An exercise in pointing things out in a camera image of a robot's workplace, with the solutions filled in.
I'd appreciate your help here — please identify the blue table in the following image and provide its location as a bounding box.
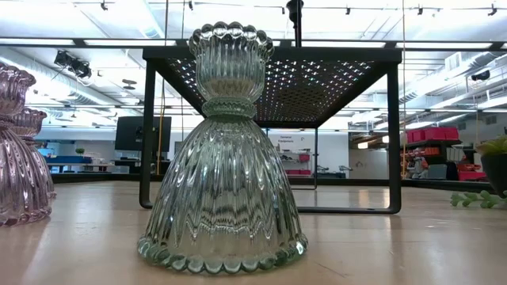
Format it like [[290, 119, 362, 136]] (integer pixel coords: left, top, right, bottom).
[[45, 155, 93, 165]]

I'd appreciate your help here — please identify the pale green plant sprig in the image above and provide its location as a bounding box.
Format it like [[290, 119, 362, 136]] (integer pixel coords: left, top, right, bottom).
[[450, 190, 507, 210]]

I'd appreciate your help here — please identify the large pink glass candle holder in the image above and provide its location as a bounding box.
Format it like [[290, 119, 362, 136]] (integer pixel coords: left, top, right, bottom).
[[0, 62, 53, 227]]

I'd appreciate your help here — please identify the red storage bin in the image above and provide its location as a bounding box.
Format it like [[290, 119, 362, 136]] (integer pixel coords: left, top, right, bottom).
[[457, 169, 487, 182]]

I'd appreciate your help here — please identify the green plant in dark pot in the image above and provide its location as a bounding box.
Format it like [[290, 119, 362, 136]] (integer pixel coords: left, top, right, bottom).
[[475, 136, 507, 196]]

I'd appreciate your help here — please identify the black computer monitor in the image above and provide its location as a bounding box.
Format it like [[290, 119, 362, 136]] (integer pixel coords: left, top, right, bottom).
[[114, 116, 172, 152]]

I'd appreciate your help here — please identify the tall black candlestick holder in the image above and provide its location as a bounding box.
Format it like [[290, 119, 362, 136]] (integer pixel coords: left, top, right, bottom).
[[285, 0, 305, 48]]

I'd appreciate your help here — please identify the black ceiling spotlight cluster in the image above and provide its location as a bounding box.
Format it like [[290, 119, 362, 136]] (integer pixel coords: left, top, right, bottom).
[[53, 50, 93, 79]]

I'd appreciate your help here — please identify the clear green glass candle holder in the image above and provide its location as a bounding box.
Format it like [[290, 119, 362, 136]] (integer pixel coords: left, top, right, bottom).
[[136, 21, 309, 276]]

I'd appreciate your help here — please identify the row of red storage bins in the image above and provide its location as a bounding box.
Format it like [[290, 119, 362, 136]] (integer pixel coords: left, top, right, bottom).
[[406, 126, 459, 143]]

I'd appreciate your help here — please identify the small pink glass candle holder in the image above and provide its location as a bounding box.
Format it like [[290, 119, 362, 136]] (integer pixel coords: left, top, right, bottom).
[[11, 107, 57, 199]]

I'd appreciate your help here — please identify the black metal mesh riser shelf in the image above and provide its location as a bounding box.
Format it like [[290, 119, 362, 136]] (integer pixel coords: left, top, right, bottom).
[[138, 46, 403, 215]]

